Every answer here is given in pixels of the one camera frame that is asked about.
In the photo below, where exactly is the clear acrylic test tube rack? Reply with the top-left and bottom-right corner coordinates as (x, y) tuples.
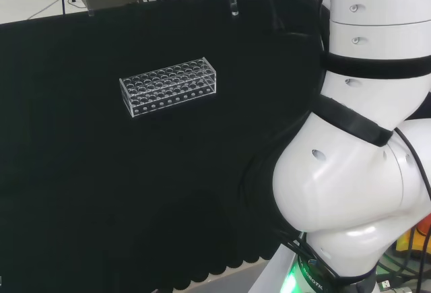
(119, 56), (217, 119)

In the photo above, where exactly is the black bench cloth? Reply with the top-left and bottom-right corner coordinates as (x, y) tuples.
(0, 0), (334, 291)

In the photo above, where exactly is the yellow stop button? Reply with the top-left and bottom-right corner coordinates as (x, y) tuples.
(394, 217), (431, 257)

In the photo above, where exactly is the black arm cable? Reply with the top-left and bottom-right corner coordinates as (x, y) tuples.
(263, 0), (334, 32)

